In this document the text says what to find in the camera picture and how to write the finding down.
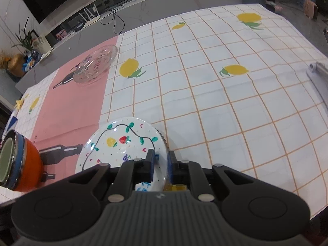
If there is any green spiky plant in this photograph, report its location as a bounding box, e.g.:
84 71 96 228
11 17 39 50

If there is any green bowl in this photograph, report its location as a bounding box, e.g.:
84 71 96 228
0 138 14 182

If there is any blue snack bag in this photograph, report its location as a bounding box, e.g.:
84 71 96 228
23 50 41 72

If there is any lemon print checked tablecloth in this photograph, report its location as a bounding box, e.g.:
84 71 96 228
0 4 328 221

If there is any white fruit print plate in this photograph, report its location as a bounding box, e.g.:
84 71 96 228
75 117 168 192

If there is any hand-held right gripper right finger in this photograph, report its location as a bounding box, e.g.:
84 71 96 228
168 151 257 202

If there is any ridged rim plate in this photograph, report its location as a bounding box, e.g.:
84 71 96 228
154 125 170 154

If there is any brown round pot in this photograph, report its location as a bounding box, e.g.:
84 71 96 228
6 54 27 77

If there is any blue and white box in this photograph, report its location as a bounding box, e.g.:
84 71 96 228
5 116 18 134

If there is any pink box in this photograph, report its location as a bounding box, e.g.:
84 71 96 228
304 0 319 19

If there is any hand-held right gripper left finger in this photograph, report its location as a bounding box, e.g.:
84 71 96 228
68 149 155 202

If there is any clear glass plate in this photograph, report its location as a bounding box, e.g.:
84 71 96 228
73 44 118 85

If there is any white router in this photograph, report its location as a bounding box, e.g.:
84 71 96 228
79 4 101 28

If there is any orange bowl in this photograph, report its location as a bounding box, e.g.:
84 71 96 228
10 133 44 192

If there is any blue steel bowl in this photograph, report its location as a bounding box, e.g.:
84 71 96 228
0 131 26 188

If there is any black cable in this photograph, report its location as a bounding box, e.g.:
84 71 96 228
100 8 126 35

